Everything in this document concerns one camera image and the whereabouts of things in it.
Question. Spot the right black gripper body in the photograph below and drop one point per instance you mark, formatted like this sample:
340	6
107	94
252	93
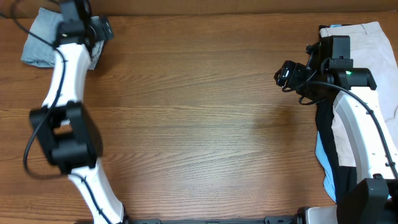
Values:
288	73

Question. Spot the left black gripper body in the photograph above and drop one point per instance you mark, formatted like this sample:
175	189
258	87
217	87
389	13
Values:
101	31

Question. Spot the light blue denim shorts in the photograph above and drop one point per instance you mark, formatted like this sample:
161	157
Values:
39	54

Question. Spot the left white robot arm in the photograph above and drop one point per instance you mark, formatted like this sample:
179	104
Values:
63	127

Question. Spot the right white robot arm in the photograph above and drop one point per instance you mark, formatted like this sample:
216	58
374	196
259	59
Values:
330	74

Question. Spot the light blue garment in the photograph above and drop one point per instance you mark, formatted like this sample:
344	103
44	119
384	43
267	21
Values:
323	161

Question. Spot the black garment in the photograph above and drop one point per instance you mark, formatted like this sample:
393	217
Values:
329	146

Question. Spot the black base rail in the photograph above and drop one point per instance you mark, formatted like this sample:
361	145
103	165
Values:
284	219

